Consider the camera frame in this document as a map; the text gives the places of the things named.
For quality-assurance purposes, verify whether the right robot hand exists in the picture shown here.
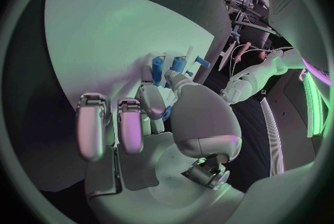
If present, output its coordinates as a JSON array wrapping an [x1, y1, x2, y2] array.
[[74, 64, 247, 224]]

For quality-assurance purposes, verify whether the blue plug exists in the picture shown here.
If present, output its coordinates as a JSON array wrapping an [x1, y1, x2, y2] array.
[[161, 105, 174, 123]]

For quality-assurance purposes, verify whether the white task board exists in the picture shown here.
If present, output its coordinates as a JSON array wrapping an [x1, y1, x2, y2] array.
[[43, 0, 217, 113]]

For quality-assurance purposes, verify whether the blue long cylinder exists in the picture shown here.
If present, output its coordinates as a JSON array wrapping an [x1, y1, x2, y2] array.
[[151, 57, 164, 87], [164, 56, 188, 89]]

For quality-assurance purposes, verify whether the person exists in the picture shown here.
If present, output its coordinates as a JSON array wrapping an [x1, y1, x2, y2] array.
[[233, 41, 269, 64]]

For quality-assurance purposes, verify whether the white cable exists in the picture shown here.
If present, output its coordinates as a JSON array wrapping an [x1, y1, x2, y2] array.
[[248, 46, 294, 54], [228, 44, 294, 79]]

